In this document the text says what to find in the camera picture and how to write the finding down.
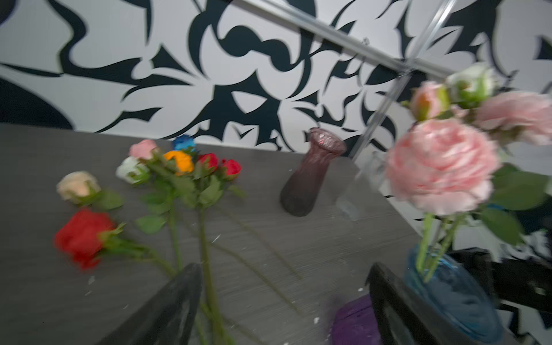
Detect mixed colour rose bunch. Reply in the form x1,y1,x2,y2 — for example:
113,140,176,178
116,135,294,344

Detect dark maroon glass vase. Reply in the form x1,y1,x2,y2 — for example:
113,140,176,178
280,127,346,217

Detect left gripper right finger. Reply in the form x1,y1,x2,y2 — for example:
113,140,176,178
367,262,474,344

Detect pink peony stem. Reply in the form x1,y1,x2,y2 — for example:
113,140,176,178
385,82,551,283

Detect cream rose flower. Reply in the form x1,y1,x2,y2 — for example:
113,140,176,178
56,171,124,211

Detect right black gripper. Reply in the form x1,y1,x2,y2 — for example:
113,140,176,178
448,247,551,313

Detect red rose flower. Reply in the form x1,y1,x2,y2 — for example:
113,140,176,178
54,208,176,277

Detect purple blue glass vase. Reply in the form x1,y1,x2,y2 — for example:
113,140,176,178
329,247,505,345

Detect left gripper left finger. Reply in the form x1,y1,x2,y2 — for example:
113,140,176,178
99,263,203,344

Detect clear glass vase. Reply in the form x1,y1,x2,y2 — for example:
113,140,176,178
336,152,385,221

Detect white rose stem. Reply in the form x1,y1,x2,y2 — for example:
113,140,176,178
445,63,498,109

